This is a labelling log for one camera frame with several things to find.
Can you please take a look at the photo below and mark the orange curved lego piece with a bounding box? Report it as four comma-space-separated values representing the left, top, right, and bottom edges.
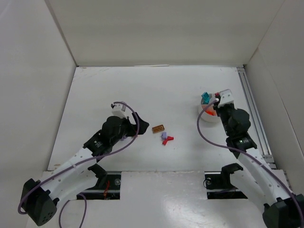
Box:
205, 109, 217, 116

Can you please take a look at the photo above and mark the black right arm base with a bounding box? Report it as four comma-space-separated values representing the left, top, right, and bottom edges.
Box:
203, 163, 247, 200

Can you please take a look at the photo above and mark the white round divided container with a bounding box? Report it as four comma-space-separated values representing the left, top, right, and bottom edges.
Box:
198, 97, 220, 123

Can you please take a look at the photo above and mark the large teal lego brick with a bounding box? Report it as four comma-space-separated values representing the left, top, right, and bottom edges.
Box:
201, 92, 212, 105

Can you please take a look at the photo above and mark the tan lego plate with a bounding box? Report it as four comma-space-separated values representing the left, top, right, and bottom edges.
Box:
152, 124, 165, 133

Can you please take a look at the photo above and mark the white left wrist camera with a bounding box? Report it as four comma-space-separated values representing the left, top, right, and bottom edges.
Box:
111, 102, 128, 119

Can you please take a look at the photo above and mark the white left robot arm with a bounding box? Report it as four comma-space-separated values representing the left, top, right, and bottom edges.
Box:
18, 112, 149, 226

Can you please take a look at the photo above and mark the lavender lego brick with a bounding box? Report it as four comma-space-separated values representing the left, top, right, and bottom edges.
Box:
161, 132, 167, 140

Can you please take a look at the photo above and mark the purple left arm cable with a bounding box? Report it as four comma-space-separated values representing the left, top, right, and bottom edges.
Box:
17, 101, 140, 228

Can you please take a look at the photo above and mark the aluminium rail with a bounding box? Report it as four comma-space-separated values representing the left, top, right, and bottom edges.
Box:
237, 67, 277, 170

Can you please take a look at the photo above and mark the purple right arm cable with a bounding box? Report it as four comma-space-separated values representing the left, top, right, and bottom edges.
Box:
197, 99, 304, 214

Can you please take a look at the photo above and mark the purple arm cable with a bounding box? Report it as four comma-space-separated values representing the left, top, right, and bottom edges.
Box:
197, 99, 304, 214
17, 101, 140, 228

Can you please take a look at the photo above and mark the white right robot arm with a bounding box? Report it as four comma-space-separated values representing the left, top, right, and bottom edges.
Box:
214, 103, 304, 228

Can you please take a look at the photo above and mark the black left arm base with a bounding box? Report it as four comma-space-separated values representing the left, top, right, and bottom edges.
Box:
76, 164, 122, 200

